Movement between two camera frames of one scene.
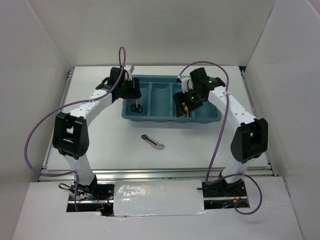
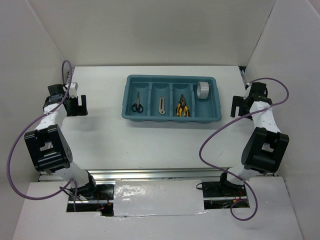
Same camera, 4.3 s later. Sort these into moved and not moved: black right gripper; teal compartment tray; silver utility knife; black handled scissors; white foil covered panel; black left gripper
Moved: black left gripper; black right gripper; silver utility knife
Not moved: teal compartment tray; white foil covered panel; black handled scissors
